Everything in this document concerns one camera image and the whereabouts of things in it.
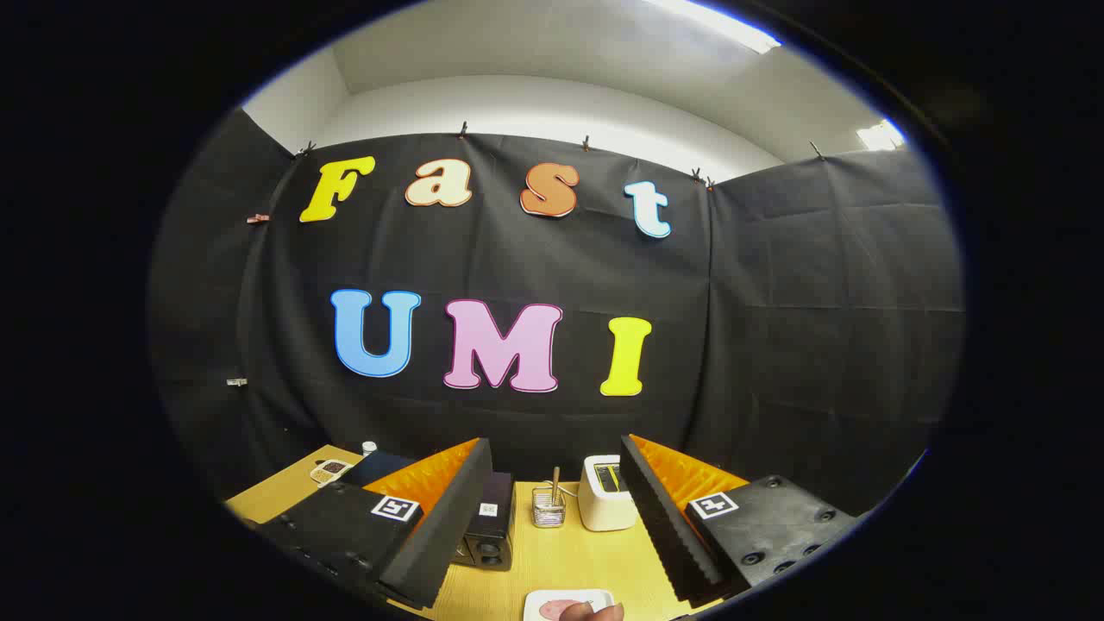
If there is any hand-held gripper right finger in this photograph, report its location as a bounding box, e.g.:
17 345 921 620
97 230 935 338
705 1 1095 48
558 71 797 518
620 433 861 605

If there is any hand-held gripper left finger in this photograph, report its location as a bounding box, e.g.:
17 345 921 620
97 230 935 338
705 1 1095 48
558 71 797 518
257 437 494 612

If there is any black toaster oven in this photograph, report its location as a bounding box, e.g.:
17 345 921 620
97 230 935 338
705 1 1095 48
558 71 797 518
343 450 517 572

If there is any white square plate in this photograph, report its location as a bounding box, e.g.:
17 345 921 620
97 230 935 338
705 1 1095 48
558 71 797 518
523 589 615 621

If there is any white toaster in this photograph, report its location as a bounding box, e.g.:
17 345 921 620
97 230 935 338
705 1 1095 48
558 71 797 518
578 455 641 532

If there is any square ceiling light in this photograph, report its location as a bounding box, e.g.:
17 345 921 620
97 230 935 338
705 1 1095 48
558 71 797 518
856 118 907 153

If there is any long ceiling light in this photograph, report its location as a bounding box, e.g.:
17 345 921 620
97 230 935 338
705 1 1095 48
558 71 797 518
643 0 782 55

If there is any wire mesh basket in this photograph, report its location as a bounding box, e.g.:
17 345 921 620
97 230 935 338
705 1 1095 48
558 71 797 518
531 486 567 529

